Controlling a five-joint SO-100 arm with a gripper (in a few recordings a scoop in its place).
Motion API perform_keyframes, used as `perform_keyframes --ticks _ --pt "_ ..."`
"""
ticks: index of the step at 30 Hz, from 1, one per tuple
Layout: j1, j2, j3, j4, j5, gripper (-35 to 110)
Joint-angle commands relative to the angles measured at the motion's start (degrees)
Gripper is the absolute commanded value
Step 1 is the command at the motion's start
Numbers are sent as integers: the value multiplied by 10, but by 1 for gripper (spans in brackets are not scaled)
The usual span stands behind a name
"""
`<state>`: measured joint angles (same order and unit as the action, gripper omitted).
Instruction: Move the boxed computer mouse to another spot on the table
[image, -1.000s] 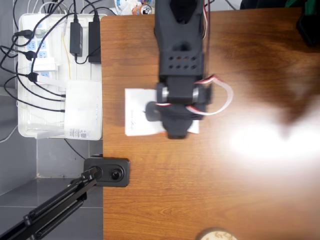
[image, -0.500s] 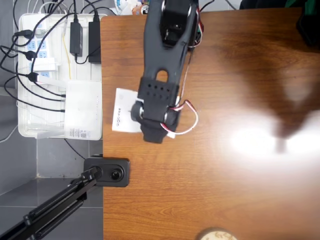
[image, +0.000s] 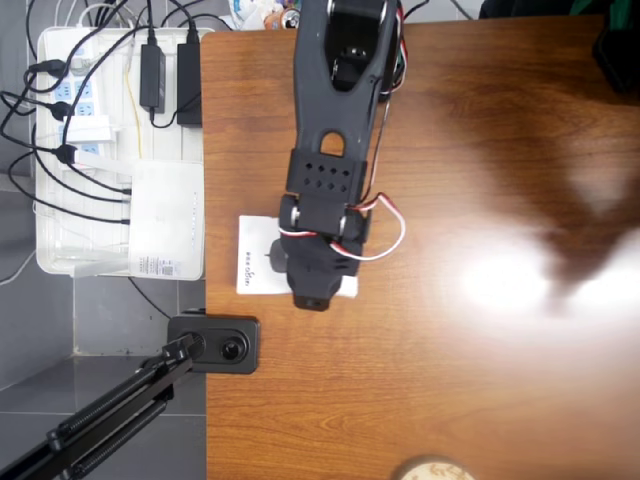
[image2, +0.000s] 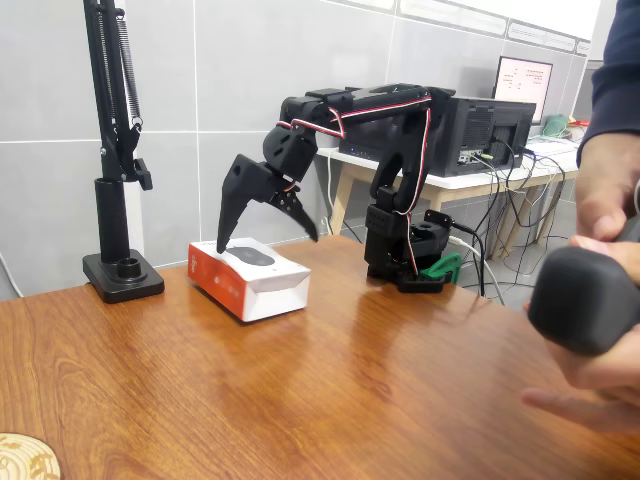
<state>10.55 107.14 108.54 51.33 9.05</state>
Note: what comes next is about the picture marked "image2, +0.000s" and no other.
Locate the orange white mouse box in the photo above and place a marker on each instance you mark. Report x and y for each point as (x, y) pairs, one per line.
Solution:
(270, 295)

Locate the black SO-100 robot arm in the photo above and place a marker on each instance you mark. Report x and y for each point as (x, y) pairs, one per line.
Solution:
(400, 180)

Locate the dark blue sleeved right forearm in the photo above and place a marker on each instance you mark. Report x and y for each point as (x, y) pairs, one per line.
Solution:
(615, 75)

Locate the person's right hand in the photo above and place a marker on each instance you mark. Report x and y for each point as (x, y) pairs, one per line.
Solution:
(605, 190)

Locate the person's left hand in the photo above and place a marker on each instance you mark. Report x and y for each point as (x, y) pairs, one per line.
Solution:
(610, 390)

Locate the white table wooden legs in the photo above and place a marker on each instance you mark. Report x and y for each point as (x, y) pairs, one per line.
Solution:
(350, 167)

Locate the green table clamp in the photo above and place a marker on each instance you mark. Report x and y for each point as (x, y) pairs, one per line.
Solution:
(445, 267)

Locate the black computer tower case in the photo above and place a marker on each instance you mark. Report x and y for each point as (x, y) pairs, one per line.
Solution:
(480, 130)

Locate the computer monitor white screen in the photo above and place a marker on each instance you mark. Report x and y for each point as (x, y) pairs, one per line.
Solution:
(525, 80)

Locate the round wooden coaster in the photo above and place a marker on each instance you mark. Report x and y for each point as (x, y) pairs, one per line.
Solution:
(25, 457)

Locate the black boom post and base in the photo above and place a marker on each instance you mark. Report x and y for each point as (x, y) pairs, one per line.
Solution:
(112, 225)

